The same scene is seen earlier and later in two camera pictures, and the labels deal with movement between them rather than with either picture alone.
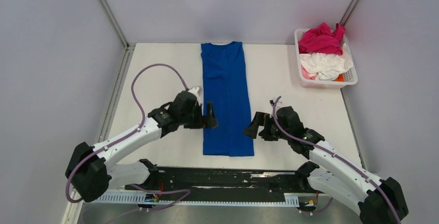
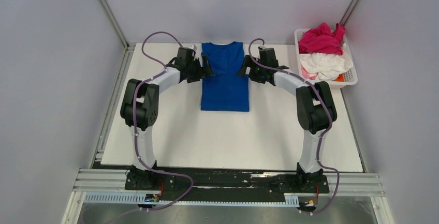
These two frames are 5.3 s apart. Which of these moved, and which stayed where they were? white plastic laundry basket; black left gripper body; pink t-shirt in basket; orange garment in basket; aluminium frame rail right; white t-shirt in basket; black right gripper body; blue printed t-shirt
Moved: black right gripper body; black left gripper body; blue printed t-shirt
Stayed: white plastic laundry basket; white t-shirt in basket; orange garment in basket; pink t-shirt in basket; aluminium frame rail right
